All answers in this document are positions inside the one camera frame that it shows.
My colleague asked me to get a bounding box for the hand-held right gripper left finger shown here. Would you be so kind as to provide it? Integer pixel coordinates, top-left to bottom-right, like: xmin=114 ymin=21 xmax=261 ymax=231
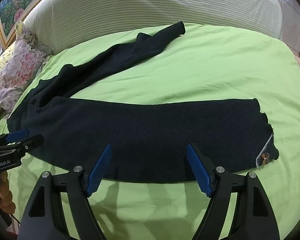
xmin=17 ymin=144 xmax=113 ymax=240

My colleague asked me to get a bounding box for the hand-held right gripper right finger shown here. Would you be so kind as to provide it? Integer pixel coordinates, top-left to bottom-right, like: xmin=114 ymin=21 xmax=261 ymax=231
xmin=186 ymin=143 xmax=285 ymax=240

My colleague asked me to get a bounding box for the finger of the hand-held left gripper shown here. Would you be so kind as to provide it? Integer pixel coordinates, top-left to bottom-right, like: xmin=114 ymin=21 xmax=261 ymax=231
xmin=0 ymin=129 xmax=30 ymax=143
xmin=0 ymin=134 xmax=45 ymax=157

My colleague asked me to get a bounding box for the black sock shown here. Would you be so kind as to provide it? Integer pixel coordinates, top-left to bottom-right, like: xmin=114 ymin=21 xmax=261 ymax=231
xmin=6 ymin=21 xmax=280 ymax=185

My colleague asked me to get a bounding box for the person's left hand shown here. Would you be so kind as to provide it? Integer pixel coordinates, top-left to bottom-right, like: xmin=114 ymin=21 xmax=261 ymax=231
xmin=0 ymin=172 xmax=16 ymax=209

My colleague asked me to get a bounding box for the floral quilt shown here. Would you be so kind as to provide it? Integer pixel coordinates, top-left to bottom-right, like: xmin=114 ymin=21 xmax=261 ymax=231
xmin=0 ymin=31 xmax=49 ymax=113

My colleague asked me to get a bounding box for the green bed sheet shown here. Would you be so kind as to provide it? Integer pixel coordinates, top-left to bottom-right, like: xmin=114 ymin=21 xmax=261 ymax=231
xmin=0 ymin=22 xmax=300 ymax=240

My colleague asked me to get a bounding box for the gold framed flower painting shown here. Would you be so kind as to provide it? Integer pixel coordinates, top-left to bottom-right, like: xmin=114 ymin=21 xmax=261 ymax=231
xmin=0 ymin=0 xmax=65 ymax=48

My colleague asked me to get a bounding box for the striped white pillow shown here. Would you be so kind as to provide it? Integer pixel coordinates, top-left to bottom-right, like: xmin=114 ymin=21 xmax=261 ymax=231
xmin=22 ymin=0 xmax=283 ymax=55

